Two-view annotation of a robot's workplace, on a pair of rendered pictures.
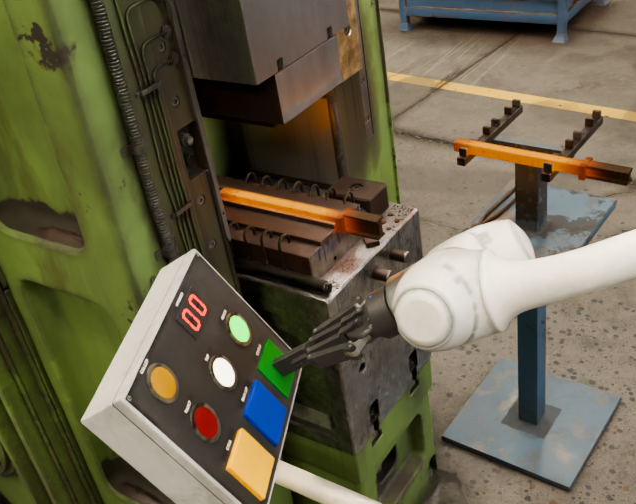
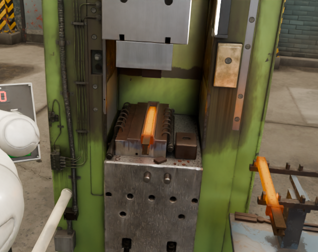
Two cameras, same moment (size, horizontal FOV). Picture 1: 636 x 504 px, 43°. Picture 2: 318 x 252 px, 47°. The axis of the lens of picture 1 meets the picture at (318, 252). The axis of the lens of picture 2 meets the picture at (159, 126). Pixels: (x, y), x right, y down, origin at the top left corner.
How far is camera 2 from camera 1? 133 cm
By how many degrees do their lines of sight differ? 47
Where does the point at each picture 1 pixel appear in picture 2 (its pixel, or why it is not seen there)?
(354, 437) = (106, 242)
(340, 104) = (213, 98)
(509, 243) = (2, 122)
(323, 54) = (158, 48)
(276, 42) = (121, 25)
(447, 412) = not seen: outside the picture
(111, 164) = (49, 43)
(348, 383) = (108, 212)
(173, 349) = not seen: outside the picture
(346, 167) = (206, 133)
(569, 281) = not seen: outside the picture
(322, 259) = (126, 147)
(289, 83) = (125, 49)
